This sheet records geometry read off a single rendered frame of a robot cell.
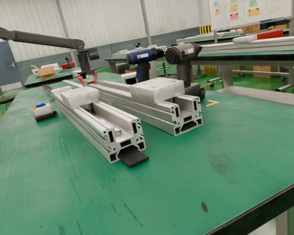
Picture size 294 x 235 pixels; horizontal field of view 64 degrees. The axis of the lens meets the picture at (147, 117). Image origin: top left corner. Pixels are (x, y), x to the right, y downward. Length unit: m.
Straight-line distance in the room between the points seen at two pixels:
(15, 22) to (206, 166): 12.17
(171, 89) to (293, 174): 0.38
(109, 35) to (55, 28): 2.57
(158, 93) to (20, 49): 11.76
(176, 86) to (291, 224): 0.45
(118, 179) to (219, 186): 0.20
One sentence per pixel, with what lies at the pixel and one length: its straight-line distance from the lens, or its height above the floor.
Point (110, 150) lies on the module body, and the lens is 0.56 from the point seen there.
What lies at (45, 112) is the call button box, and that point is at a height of 0.81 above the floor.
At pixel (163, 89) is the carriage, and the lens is 0.67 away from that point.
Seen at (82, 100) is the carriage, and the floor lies 0.88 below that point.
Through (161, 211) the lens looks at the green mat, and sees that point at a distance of 0.40.
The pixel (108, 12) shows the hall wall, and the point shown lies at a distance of 13.00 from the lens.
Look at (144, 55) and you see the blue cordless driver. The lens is 1.09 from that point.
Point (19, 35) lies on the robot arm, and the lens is 1.48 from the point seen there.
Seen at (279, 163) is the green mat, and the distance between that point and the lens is 0.50.
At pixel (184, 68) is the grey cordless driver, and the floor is 0.92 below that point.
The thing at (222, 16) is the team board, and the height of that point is 1.16.
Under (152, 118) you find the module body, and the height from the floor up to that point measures 0.81.
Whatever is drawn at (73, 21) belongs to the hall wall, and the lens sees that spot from 12.54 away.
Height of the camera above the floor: 1.04
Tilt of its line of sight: 18 degrees down
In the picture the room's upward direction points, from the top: 11 degrees counter-clockwise
